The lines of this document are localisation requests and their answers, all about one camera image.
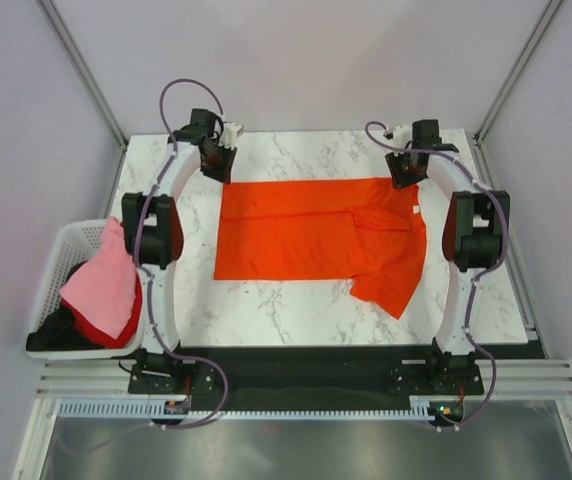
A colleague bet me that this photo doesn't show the orange t-shirt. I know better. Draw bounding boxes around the orange t-shirt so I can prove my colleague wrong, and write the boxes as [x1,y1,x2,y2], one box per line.
[214,178,427,319]

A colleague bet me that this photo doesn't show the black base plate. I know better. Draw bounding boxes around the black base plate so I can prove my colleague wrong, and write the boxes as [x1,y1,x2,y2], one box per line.
[128,345,484,410]

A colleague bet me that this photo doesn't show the white plastic laundry basket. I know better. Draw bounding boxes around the white plastic laundry basket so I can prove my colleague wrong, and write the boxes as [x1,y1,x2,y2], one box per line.
[26,219,144,362]

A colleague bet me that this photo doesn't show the pink t-shirt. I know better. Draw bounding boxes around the pink t-shirt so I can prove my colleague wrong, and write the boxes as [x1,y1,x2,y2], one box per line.
[59,215,140,337]

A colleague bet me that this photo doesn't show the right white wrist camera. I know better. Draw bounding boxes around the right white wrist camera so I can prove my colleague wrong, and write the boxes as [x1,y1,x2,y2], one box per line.
[383,124,412,148]

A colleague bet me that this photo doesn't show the red t-shirt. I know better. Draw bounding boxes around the red t-shirt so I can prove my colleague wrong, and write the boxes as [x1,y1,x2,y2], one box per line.
[61,276,143,349]

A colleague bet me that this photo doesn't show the black t-shirt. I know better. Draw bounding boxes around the black t-shirt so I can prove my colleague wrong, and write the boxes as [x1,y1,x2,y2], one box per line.
[25,259,102,352]

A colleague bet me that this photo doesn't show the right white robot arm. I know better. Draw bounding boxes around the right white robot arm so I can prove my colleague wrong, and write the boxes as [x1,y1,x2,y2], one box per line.
[383,119,511,359]

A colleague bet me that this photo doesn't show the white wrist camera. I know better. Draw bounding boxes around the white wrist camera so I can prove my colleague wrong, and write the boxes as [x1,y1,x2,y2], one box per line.
[383,124,412,148]
[218,122,244,150]

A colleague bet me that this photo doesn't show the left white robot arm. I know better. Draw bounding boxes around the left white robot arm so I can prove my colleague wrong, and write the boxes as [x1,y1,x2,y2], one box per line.
[121,109,243,354]

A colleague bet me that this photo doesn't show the white slotted cable duct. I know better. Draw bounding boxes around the white slotted cable duct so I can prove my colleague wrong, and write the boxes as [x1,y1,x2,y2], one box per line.
[57,397,463,421]

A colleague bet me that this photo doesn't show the aluminium frame rails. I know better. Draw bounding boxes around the aluminium frame rails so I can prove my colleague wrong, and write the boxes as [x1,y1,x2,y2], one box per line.
[36,360,572,401]

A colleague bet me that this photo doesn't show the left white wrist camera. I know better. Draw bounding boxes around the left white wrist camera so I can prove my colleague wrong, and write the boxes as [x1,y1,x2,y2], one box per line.
[218,122,244,150]

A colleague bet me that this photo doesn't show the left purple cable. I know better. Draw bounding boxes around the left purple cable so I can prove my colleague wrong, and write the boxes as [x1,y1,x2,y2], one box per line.
[55,77,230,456]

